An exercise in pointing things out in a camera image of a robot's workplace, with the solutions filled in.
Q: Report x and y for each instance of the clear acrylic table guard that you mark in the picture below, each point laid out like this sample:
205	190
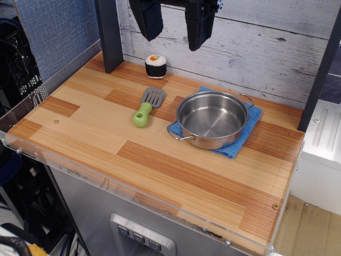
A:
102	163

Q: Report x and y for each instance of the dark grey post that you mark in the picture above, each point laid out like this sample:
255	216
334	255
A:
108	23
326	62

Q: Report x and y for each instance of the silver dispenser button panel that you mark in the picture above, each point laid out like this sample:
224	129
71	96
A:
132	238

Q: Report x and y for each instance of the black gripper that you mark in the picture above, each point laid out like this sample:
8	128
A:
199	16

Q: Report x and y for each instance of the blue folded cloth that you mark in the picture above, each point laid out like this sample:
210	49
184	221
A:
253	114

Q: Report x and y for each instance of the dark grey right post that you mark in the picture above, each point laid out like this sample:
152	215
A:
326	62

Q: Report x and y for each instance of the dark grey left post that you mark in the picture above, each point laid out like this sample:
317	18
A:
108	23

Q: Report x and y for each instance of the plush sushi roll toy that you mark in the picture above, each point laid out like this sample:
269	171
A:
156	66

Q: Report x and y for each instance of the green handled grey spatula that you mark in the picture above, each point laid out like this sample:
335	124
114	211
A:
152	98

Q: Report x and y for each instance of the black crate rack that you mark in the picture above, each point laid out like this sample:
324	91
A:
20	77

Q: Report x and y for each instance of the white side cabinet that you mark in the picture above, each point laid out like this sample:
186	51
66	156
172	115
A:
316	179

